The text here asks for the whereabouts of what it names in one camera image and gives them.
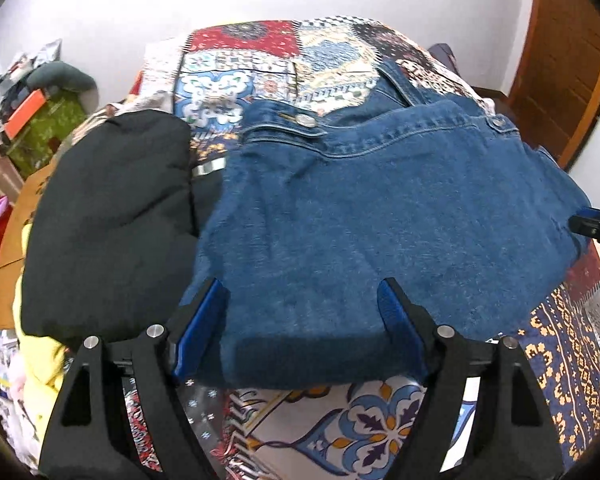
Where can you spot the yellow garment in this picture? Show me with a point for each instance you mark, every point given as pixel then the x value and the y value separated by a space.
pixel 40 360

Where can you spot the black garment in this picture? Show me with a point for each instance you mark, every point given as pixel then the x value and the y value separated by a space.
pixel 110 220

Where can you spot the green patterned box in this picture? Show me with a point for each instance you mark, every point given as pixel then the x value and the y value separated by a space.
pixel 45 132

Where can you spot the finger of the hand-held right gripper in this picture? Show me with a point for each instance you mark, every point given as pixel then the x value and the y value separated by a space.
pixel 587 222

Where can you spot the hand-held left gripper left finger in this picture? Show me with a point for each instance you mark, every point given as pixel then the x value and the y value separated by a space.
pixel 200 330

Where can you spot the grey neck pillow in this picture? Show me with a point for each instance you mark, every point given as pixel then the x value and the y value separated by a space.
pixel 65 77

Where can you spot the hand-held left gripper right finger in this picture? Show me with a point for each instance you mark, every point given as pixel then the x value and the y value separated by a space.
pixel 400 320

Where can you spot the pile of household clutter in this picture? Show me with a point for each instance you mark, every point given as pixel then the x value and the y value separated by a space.
pixel 15 75

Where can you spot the grey backpack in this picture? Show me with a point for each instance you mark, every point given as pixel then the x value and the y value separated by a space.
pixel 442 55

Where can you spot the blue denim jacket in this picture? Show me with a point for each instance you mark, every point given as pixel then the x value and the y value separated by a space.
pixel 380 210

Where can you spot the brown wooden door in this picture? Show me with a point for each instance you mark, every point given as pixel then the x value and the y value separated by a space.
pixel 560 60

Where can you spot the patchwork patterned bedspread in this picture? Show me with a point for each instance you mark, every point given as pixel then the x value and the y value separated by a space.
pixel 370 425

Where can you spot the wooden lap table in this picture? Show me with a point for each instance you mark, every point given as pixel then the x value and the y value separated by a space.
pixel 7 280

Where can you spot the orange box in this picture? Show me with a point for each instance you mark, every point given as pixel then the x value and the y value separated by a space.
pixel 25 115

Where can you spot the white plastic bags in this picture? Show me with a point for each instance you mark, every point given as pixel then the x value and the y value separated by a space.
pixel 10 395

